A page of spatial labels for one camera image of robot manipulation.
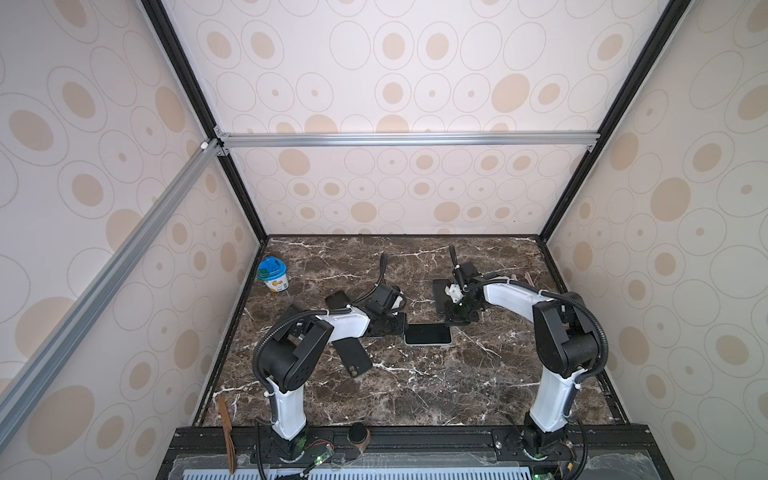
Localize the black phone case upper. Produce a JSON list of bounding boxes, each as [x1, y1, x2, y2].
[[325, 290, 352, 310]]

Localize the blue white yogurt cup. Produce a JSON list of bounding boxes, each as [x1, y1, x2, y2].
[[257, 257, 289, 293]]

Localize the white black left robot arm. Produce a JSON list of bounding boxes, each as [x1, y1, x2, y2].
[[252, 283, 407, 442]]

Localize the black cylinder on base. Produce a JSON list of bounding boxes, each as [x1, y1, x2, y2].
[[347, 422, 371, 454]]

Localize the light blue phone case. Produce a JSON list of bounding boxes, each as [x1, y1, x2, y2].
[[403, 322, 454, 349]]

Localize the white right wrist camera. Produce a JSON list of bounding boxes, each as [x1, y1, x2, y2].
[[444, 283, 465, 304]]

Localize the black frame post left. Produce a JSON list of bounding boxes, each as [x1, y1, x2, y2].
[[140, 0, 269, 244]]

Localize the brown wooden stick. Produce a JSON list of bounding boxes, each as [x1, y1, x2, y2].
[[216, 395, 237, 475]]

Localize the black phone case lower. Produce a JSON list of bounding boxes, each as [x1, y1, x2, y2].
[[332, 338, 373, 378]]

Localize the silver aluminium side rail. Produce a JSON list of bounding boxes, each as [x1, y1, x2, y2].
[[1, 138, 223, 449]]

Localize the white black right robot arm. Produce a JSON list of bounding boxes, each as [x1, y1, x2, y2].
[[436, 260, 609, 433]]

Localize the black phone case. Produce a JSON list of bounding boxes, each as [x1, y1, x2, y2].
[[332, 338, 373, 378], [325, 290, 352, 310]]

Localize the black frame post right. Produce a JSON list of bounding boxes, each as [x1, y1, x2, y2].
[[538, 0, 694, 245]]

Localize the silver aluminium crossbar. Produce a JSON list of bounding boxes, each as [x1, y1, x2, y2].
[[220, 130, 600, 149]]

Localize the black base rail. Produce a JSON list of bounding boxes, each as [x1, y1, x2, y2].
[[156, 424, 672, 479]]

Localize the black frame post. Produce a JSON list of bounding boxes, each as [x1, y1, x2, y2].
[[538, 0, 694, 245], [140, 0, 269, 244]]

